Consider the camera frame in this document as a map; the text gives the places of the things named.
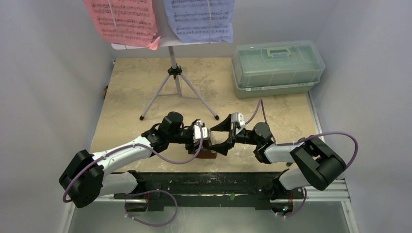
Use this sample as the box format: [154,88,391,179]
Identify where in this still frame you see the brown wooden metronome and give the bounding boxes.
[196,136,217,159]

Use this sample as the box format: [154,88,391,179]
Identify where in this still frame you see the lilac perforated music stand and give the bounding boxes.
[111,0,236,121]

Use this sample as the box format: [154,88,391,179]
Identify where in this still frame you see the white sheet music pages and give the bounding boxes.
[163,0,235,43]

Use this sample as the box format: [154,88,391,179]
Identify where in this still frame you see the pink paper folder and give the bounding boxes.
[84,0,160,50]

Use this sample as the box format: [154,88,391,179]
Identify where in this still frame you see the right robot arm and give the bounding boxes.
[210,113,347,200]

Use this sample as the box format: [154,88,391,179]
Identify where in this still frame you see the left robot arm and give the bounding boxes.
[59,112,211,208]

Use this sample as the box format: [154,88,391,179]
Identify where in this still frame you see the translucent green storage box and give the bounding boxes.
[232,40,326,99]

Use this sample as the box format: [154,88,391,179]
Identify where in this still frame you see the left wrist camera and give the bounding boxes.
[193,126,211,143]

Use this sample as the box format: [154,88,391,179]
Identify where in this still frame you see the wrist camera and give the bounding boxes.
[193,126,211,143]
[231,112,246,135]

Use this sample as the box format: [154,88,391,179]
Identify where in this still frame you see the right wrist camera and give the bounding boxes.
[231,112,246,135]

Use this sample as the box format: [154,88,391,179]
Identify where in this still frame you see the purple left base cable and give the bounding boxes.
[124,190,179,227]

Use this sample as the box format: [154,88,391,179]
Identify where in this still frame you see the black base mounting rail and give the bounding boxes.
[114,172,304,213]

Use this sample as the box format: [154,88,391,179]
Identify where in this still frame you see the black handled tool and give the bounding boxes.
[286,137,306,167]

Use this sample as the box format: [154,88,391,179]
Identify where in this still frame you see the aluminium frame rails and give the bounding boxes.
[59,91,360,233]

